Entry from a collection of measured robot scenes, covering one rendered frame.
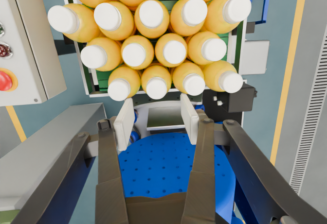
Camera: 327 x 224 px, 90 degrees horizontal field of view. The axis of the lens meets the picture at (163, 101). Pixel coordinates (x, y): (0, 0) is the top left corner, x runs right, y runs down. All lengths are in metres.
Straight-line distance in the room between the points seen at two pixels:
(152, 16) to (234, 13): 0.14
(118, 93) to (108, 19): 0.12
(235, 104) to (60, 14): 0.43
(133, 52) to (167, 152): 0.26
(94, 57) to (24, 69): 0.13
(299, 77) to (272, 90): 0.25
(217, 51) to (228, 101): 0.19
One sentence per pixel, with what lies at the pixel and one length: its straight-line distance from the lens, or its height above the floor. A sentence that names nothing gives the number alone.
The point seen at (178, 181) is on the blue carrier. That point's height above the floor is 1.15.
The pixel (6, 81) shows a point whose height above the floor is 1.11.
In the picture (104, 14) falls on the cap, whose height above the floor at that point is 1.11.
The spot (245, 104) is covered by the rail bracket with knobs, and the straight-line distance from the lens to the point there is 0.50.
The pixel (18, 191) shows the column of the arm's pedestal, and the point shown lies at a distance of 0.87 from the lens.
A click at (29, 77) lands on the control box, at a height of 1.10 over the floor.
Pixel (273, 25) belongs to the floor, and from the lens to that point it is 1.70.
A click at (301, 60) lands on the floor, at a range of 1.90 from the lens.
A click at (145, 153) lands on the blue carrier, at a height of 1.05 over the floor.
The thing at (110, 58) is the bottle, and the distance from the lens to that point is 0.34.
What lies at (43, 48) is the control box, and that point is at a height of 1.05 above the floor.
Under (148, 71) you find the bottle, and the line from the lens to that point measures 0.35.
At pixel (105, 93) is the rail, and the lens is 0.46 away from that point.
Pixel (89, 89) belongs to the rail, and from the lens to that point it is 0.48.
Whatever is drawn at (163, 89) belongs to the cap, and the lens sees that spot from 0.31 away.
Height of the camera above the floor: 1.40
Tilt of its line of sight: 70 degrees down
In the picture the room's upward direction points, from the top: 172 degrees clockwise
